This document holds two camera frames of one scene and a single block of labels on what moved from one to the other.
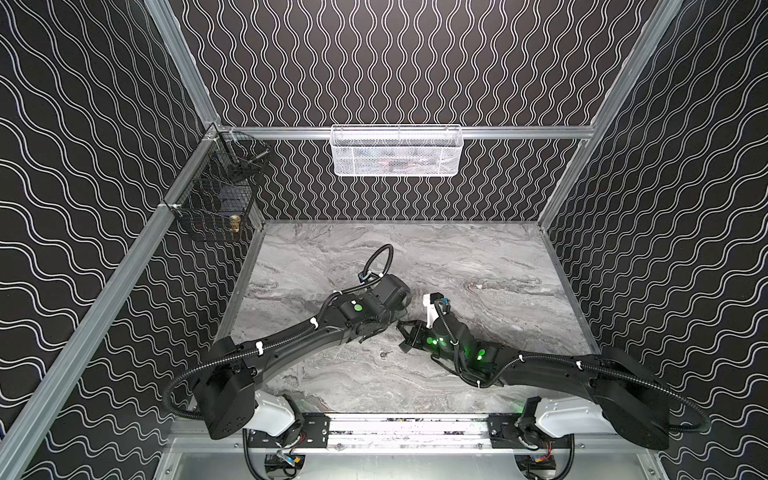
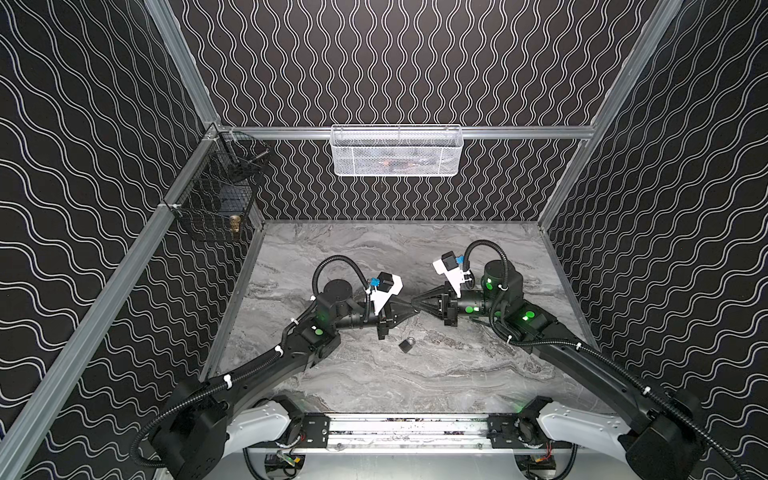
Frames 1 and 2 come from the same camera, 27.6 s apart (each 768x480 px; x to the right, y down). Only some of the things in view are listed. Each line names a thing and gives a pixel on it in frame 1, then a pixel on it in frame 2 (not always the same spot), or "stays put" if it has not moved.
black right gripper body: [417, 336] -> [448, 307]
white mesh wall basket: [396, 150] stays put
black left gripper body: [372, 327] -> [384, 318]
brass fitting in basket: [235, 223] stays put
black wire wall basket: [220, 197] stays put
